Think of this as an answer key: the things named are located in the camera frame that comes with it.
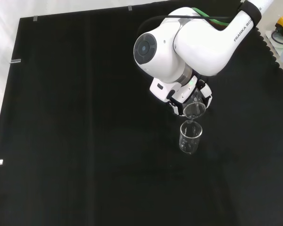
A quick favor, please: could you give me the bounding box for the small clear glass beaker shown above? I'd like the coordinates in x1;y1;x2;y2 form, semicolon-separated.
182;86;207;123

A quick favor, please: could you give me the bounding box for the black bench cloth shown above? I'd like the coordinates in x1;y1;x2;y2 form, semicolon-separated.
0;0;283;226

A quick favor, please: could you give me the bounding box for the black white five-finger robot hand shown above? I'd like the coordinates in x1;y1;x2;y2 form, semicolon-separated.
167;79;213;116

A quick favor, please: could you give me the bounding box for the clear glass beaker with spout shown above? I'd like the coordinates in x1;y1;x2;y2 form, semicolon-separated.
178;120;203;155

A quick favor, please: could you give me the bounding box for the black cable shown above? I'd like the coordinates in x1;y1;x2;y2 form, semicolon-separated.
137;14;235;38

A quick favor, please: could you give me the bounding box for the plain black arm strap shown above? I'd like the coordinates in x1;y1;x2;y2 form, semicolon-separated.
237;0;262;26

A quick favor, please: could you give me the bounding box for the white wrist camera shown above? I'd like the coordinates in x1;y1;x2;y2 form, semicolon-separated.
149;77;177;104

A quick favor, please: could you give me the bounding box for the green cable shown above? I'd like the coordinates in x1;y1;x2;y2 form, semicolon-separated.
193;7;231;26

